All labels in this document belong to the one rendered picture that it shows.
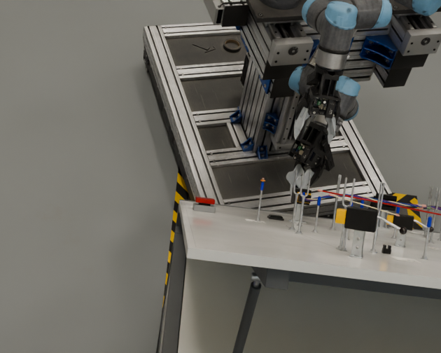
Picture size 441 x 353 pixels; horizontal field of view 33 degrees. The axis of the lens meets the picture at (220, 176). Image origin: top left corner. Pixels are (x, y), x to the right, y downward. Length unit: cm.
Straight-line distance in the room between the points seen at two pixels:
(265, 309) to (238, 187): 113
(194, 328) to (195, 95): 169
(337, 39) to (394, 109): 232
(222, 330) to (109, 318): 99
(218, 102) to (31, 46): 112
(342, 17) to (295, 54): 71
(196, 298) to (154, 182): 137
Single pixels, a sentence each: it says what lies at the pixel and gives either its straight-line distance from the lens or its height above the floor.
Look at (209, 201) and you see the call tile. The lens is 190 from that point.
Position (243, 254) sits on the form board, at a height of 161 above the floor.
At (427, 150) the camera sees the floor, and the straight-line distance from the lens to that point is 393.
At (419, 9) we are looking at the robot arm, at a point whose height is 140.
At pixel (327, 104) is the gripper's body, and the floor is 138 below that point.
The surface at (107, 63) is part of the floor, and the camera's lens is 396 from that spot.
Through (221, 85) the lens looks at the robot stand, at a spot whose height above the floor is 21.
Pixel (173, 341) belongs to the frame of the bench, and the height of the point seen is 80.
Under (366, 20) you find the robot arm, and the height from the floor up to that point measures 151.
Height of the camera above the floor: 257
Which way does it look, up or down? 48 degrees down
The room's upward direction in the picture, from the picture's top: 12 degrees clockwise
